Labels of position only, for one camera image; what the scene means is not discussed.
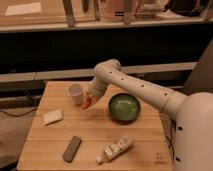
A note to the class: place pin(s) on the green bowl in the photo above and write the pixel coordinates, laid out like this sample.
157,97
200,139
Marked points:
124,107

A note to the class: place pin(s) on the white sponge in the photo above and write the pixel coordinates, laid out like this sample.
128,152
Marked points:
52,116

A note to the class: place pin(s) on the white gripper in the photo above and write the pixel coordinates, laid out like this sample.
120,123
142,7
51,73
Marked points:
95,95

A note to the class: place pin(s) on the grey rectangular bar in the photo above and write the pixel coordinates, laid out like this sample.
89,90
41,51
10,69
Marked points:
72,148

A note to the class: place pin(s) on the white plastic bottle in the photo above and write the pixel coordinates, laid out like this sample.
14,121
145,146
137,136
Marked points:
115,149

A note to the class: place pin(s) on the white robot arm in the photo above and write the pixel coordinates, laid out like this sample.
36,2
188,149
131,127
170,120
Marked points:
193,113

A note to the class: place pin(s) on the red pepper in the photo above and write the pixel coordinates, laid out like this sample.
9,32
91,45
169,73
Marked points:
87,103

